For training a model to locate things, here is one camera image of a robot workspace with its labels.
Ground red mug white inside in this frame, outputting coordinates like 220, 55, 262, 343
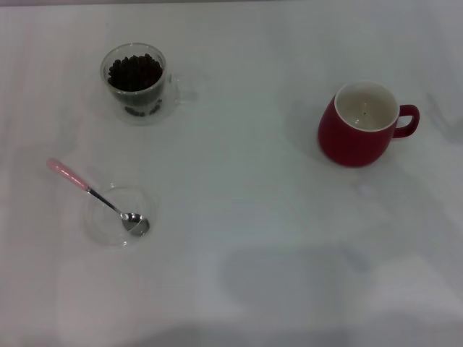
318, 81, 421, 168

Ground double-walled glass cup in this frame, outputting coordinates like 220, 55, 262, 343
100, 42, 199, 127

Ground pink-handled metal spoon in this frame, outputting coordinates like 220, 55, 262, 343
46, 158, 150, 237

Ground coffee beans in glass cup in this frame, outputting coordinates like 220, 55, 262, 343
107, 53, 163, 117

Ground clear glass saucer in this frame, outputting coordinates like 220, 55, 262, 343
83, 184, 160, 249

